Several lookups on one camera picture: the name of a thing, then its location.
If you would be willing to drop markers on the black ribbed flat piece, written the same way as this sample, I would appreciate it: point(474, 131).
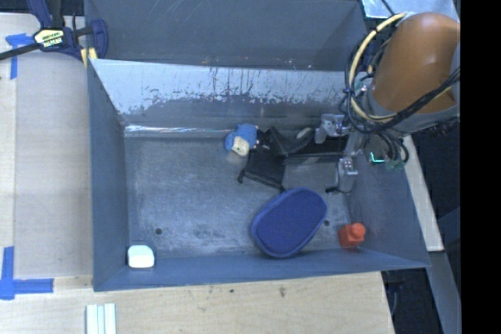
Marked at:
point(264, 170)

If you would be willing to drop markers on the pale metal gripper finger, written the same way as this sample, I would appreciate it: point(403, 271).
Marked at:
point(347, 172)
point(332, 127)

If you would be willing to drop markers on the black angular plastic piece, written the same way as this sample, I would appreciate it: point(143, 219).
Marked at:
point(285, 144)

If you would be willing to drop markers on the white small block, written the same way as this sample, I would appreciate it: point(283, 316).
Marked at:
point(140, 256)

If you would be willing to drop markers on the blue toy figure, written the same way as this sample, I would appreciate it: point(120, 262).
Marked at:
point(242, 138)

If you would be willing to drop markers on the grey metal bin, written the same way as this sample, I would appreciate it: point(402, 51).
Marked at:
point(188, 199)

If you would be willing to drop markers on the red toy block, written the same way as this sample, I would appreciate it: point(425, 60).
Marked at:
point(351, 235)

